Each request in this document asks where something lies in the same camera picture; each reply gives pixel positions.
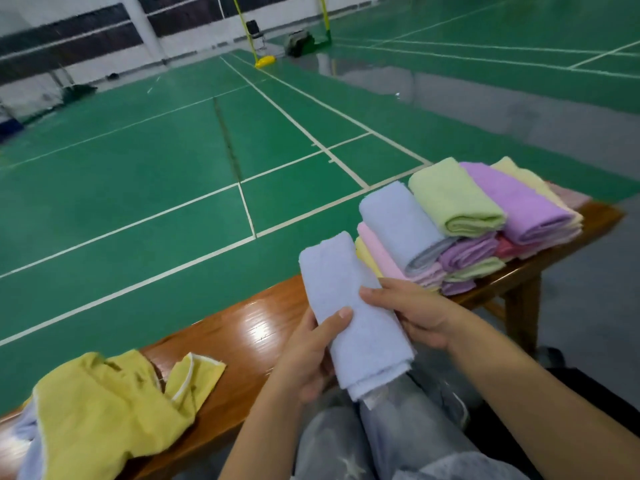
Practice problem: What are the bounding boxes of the person's right hand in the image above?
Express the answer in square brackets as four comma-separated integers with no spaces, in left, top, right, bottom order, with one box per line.
[359,277,473,352]

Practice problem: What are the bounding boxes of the person's left hand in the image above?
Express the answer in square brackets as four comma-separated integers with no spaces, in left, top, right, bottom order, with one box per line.
[269,305,355,405]

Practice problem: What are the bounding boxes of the light green striped towel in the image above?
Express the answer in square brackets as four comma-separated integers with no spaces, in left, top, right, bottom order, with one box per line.
[444,255,509,285]

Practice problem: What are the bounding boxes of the pale yellow towel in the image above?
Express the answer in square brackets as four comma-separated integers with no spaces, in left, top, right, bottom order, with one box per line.
[353,237,387,282]
[490,155,584,227]

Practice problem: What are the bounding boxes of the light blue towel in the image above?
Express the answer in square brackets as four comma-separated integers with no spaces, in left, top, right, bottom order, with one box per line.
[298,229,417,403]
[11,399,47,480]

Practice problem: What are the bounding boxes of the white blue towel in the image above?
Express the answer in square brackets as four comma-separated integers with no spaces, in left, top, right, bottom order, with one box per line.
[358,179,459,275]

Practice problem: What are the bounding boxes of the yellow white striped cloth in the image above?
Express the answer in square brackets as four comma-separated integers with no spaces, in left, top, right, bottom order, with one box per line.
[162,351,229,422]

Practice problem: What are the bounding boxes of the person's right forearm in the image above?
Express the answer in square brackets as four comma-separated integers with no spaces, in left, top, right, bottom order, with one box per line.
[443,317,640,480]

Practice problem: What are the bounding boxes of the person's left forearm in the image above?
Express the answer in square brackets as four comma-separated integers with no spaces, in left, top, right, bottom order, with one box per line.
[219,383,333,480]

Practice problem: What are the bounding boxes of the person's grey trousers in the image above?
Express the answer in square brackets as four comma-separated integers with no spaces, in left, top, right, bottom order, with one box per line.
[290,359,533,480]

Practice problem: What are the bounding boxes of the brown wooden bench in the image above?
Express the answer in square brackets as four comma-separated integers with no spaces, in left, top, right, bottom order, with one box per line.
[0,199,626,480]

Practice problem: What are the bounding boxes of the black sports bag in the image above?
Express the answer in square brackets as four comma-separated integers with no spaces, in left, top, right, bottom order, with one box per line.
[284,29,320,59]

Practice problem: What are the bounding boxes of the dark folding chair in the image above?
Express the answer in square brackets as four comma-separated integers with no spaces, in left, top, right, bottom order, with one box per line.
[244,19,267,52]

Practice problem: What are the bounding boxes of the yellow net post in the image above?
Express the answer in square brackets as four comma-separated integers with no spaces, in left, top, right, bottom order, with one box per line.
[229,0,279,72]
[317,0,334,45]

